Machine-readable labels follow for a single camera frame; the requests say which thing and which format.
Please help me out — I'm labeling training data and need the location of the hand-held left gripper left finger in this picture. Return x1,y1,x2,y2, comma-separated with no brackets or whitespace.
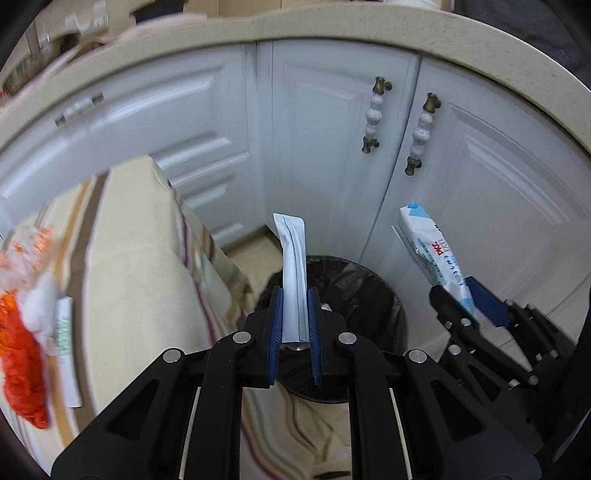
51,286,283,480

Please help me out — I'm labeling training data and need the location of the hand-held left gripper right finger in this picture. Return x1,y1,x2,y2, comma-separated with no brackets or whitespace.
307,287,542,480

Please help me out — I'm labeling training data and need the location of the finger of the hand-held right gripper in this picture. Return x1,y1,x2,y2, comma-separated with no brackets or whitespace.
464,275,579,366
429,285,551,456

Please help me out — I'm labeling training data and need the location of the long white sachet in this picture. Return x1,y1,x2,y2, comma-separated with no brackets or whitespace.
272,213,309,345

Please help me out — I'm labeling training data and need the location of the round black trash bin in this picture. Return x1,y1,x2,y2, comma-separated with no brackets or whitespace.
256,255,408,405

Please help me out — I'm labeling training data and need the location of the blue and white wrapper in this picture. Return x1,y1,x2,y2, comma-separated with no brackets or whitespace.
391,202,482,322

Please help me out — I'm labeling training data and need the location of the orange wrapper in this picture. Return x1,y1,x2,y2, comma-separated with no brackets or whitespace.
0,294,50,428

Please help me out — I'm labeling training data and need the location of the clear orange-printed wrapper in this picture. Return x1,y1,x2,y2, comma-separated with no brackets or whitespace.
0,225,63,298

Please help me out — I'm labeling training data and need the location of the wide white cabinet door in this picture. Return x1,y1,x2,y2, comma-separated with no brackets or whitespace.
369,58,591,365

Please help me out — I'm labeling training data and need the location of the striped beige tablecloth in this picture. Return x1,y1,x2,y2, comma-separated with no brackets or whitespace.
0,156,352,480

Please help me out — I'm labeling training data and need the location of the plain white drawer front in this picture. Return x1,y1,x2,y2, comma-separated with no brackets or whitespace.
148,131,267,253

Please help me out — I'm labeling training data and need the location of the narrow white cabinet door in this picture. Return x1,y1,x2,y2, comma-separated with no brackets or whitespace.
271,40,422,287

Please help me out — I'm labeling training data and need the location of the white and green sachet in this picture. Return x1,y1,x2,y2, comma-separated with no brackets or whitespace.
54,296,84,409

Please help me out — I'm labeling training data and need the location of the white crumpled tissue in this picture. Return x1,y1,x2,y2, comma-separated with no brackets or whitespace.
22,276,62,344

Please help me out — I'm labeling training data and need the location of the dark cloth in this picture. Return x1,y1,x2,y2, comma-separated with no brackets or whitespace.
450,0,591,81

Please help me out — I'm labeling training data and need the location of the beige speckled stone countertop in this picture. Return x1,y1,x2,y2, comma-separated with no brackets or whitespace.
0,0,591,158

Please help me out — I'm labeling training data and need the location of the white ceramic brass door handle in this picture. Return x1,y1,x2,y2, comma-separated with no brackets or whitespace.
403,92,442,176
359,76,393,154

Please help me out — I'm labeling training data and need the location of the white drawer front with handle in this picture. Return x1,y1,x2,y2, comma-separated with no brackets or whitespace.
0,48,253,200

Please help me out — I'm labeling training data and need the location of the white ceramic drawer handle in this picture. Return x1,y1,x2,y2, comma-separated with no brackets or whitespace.
54,92,105,129

